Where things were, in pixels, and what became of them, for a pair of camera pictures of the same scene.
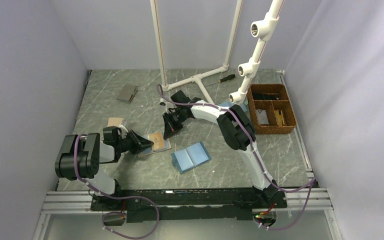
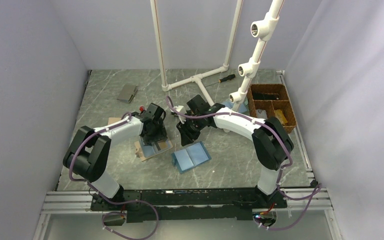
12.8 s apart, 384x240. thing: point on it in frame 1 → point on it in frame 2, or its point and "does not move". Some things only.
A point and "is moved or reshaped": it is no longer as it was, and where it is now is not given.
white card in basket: [262, 116] does not move
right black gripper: [169, 128] → [187, 136]
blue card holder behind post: [229, 104] does not move
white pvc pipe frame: [198, 78] does not move
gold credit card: [158, 139] is moved or reshaped
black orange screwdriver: [230, 77] does not move
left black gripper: [140, 143] → [161, 134]
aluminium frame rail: [297, 200] does not move
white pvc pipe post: [261, 31] does not move
